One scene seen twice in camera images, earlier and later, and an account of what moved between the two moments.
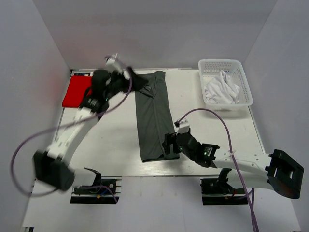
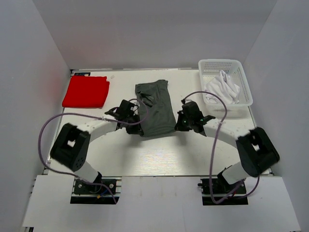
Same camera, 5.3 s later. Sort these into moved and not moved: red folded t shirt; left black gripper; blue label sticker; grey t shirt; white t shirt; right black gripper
Moved: right black gripper; left black gripper; grey t shirt
Not moved: red folded t shirt; blue label sticker; white t shirt
